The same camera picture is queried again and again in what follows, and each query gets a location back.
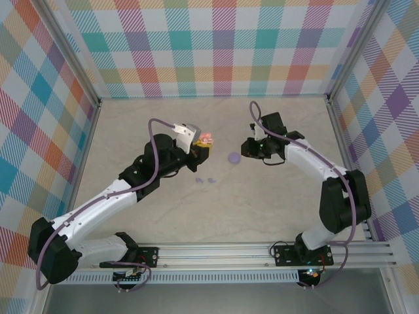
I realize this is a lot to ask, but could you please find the aluminium side frame rail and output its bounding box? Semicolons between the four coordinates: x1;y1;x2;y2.
326;97;412;314

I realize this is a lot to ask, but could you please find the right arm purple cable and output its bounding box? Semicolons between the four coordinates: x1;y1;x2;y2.
249;100;358;290

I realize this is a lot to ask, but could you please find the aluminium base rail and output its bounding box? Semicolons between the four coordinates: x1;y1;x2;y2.
37;241;397;271

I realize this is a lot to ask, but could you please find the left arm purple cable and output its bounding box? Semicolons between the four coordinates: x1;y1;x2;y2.
35;118;177;292

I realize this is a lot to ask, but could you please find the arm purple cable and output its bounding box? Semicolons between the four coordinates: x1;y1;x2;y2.
249;100;358;290
35;118;177;292

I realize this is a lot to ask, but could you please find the aluminium frame post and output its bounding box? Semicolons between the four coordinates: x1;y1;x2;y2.
326;0;390;104
38;0;103;109

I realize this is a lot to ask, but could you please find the white perforated cable duct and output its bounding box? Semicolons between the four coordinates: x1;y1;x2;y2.
52;270;301;285

